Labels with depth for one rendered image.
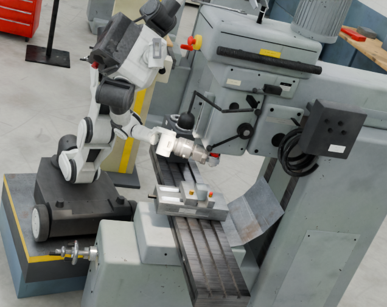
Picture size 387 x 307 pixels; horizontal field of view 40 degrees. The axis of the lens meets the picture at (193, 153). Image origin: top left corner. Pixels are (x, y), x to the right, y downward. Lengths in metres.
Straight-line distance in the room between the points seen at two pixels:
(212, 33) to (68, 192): 1.48
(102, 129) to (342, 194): 1.26
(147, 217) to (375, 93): 1.20
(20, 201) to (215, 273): 1.45
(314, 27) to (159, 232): 1.16
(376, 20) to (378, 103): 6.52
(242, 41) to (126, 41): 0.56
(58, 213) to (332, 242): 1.42
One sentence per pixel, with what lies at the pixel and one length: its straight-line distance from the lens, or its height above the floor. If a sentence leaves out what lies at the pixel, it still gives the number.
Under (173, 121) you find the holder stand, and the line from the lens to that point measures 2.99.
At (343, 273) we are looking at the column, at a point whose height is 0.79.
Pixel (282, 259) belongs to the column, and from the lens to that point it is 2.66.
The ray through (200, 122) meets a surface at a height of 1.42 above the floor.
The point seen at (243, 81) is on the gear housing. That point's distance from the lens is 2.18.
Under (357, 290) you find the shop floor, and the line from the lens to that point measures 4.28.
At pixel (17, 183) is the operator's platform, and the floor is 0.40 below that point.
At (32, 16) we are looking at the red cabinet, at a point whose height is 0.35.
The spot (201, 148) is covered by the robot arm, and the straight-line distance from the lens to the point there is 2.45.
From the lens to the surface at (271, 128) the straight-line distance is 2.32.
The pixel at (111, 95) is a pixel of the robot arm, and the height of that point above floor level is 1.42.
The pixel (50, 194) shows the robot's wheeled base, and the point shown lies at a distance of 3.13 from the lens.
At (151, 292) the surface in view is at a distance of 2.69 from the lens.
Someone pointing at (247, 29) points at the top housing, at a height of 1.88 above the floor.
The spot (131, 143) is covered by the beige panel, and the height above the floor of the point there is 0.32.
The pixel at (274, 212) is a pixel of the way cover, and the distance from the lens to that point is 2.61.
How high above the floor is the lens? 2.36
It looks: 27 degrees down
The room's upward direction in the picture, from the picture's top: 17 degrees clockwise
